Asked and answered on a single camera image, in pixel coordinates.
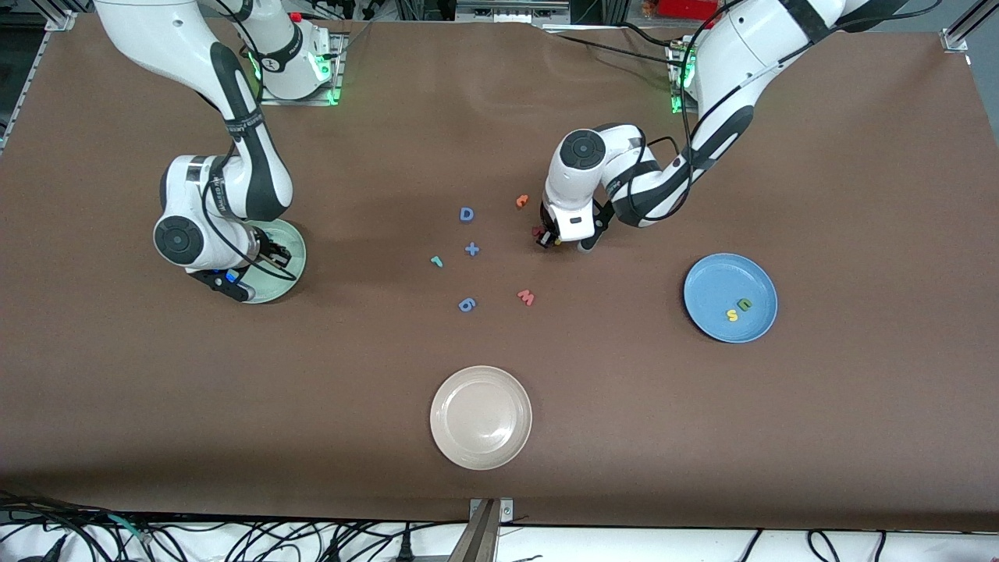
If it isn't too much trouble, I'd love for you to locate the metal equipment rack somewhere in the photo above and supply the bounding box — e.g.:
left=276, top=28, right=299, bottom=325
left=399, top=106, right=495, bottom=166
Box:
left=455, top=0, right=572, bottom=24

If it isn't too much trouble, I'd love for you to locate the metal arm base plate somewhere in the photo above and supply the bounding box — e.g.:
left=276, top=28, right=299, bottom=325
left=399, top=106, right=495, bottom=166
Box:
left=668, top=43, right=697, bottom=115
left=260, top=31, right=345, bottom=106

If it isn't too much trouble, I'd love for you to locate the beige plate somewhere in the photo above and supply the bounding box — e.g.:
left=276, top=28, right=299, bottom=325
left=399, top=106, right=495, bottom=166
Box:
left=429, top=365, right=534, bottom=471

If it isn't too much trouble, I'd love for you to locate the light green plate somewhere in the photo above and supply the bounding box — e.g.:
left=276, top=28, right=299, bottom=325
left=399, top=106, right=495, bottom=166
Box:
left=238, top=219, right=308, bottom=304

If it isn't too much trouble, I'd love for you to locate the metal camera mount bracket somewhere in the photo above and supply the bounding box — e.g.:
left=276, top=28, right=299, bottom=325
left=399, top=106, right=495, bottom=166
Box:
left=449, top=497, right=515, bottom=562

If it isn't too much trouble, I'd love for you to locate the blue plate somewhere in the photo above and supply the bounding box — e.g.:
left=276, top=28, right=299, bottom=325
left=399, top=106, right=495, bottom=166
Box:
left=683, top=252, right=779, bottom=344

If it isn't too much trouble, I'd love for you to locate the brown table cover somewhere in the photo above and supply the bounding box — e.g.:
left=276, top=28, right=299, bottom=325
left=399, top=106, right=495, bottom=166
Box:
left=0, top=12, right=999, bottom=533

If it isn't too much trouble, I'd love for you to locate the teal floor cable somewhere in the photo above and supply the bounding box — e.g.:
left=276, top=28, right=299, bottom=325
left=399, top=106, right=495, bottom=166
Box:
left=108, top=513, right=153, bottom=545

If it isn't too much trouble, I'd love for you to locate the red box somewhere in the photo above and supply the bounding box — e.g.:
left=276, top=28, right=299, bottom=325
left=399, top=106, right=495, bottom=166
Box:
left=659, top=0, right=720, bottom=20

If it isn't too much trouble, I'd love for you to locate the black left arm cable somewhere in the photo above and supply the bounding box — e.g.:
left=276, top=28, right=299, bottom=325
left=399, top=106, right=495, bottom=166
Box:
left=593, top=0, right=945, bottom=235

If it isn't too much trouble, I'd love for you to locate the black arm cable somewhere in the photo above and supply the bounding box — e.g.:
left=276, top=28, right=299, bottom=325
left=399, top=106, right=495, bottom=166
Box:
left=593, top=0, right=945, bottom=235
left=199, top=0, right=299, bottom=280

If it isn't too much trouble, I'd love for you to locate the black table cable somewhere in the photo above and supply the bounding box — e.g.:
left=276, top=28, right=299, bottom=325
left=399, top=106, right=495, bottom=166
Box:
left=542, top=22, right=688, bottom=67

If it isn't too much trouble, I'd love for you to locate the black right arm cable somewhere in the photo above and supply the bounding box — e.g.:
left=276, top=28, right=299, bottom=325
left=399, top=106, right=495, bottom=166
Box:
left=199, top=0, right=299, bottom=280

